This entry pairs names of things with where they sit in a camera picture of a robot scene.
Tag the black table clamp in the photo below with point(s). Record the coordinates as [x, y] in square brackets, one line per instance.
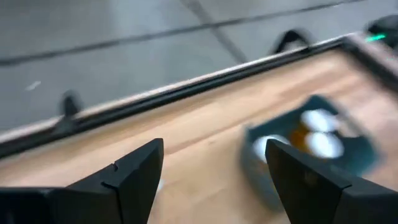
[289, 32]
[70, 105]

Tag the orange white-capped pill bottle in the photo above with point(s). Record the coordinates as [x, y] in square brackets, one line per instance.
[320, 119]
[325, 144]
[261, 144]

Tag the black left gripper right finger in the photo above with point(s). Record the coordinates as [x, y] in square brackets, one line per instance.
[311, 193]

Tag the black aluminium table frame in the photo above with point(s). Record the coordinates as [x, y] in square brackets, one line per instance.
[186, 88]

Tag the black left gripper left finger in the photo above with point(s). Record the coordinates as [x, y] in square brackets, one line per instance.
[133, 186]

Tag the teal plastic bin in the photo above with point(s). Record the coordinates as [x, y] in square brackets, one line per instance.
[357, 155]

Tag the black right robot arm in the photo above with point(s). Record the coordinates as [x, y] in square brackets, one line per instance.
[385, 26]

